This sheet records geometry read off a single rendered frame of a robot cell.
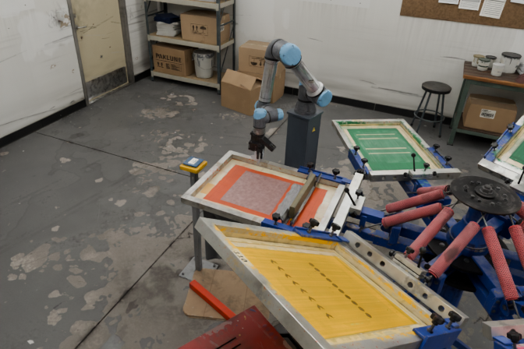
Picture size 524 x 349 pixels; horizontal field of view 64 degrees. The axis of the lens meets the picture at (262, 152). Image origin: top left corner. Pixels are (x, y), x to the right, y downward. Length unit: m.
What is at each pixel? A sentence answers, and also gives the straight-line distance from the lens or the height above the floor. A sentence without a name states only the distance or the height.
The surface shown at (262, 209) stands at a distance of 2.33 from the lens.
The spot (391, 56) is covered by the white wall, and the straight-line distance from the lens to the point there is 5.90.
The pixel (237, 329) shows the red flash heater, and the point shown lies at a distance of 1.61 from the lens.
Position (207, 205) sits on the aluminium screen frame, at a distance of 2.29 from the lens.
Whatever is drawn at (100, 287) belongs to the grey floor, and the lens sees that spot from 3.37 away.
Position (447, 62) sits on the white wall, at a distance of 5.87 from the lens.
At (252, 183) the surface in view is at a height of 0.97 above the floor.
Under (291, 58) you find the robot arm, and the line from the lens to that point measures 2.44.
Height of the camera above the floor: 2.38
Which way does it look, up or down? 30 degrees down
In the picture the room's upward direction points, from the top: 3 degrees clockwise
